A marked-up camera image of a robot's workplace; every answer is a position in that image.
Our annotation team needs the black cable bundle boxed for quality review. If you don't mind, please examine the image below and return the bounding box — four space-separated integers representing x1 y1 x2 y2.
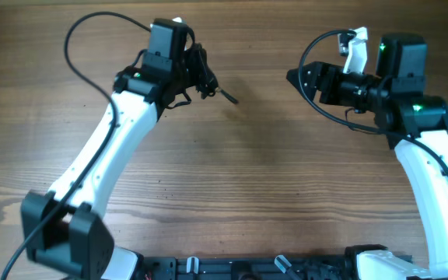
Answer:
187 42 240 105

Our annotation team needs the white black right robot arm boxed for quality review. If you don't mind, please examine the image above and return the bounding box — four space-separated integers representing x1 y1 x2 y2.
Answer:
286 28 448 279

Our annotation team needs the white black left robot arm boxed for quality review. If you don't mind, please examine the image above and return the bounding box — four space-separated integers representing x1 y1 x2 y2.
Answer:
19 19 219 279

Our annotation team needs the black right camera cable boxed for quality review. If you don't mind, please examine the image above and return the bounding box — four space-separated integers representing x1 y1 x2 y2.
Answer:
298 30 448 250

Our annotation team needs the black camera cable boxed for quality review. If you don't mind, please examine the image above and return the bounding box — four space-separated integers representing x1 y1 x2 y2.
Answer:
0 11 196 280
298 30 448 250

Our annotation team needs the black left camera cable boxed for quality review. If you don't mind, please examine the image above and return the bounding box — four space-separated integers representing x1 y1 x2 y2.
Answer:
0 11 196 280

